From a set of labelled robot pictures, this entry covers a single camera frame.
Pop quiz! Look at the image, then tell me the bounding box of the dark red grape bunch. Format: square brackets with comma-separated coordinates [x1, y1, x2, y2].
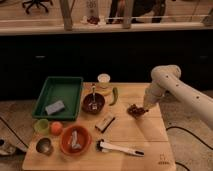
[127, 104, 146, 118]

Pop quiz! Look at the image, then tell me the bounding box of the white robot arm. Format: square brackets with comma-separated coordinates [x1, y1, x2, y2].
[143, 65, 213, 130]

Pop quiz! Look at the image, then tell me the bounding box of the green chili pepper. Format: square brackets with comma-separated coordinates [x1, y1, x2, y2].
[109, 87, 118, 106]

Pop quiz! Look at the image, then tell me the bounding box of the white cup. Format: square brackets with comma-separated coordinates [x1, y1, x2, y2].
[97, 73, 110, 88]

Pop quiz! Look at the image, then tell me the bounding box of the metal fork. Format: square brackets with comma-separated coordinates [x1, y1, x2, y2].
[92, 84, 97, 110]

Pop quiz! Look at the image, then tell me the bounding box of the dark brown bowl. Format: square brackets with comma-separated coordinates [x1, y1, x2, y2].
[82, 93, 105, 114]

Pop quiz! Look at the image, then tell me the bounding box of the white and black brush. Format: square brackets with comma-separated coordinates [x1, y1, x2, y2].
[96, 139, 144, 157]

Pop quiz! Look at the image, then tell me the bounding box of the orange bowl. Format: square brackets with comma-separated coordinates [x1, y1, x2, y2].
[60, 125, 92, 156]

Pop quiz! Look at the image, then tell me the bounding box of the green plastic tray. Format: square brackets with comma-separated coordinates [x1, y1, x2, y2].
[32, 76, 83, 121]

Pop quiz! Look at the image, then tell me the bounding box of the clear plastic wrapper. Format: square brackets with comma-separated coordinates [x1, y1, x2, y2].
[70, 131, 82, 149]

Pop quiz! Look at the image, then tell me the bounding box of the grey sponge block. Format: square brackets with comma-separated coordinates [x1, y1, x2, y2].
[45, 100, 65, 115]

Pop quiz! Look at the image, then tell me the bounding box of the orange fruit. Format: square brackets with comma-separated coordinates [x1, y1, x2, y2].
[50, 121, 63, 136]

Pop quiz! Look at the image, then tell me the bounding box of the green cup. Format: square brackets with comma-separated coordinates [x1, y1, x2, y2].
[34, 119, 49, 135]

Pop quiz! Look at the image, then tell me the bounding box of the metal cup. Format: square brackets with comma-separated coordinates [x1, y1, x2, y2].
[36, 138, 53, 155]

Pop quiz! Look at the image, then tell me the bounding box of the black office chair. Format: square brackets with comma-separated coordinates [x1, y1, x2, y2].
[22, 0, 53, 14]

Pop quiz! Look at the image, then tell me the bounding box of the black cable right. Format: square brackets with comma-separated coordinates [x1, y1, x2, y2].
[165, 125, 213, 171]

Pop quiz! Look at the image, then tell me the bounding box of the black cable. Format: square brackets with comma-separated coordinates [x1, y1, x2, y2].
[0, 116, 30, 149]
[165, 125, 213, 171]

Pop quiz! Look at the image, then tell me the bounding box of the wooden post right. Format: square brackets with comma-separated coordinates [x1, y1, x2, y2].
[122, 0, 134, 29]

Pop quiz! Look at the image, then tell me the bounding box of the wooden post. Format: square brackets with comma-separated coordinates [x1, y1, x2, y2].
[122, 0, 134, 29]
[59, 0, 72, 31]

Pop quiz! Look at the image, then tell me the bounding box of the wooden post left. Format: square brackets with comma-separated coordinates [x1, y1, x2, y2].
[59, 0, 72, 31]

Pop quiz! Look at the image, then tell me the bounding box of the black cable left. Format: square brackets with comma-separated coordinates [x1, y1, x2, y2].
[0, 116, 30, 149]

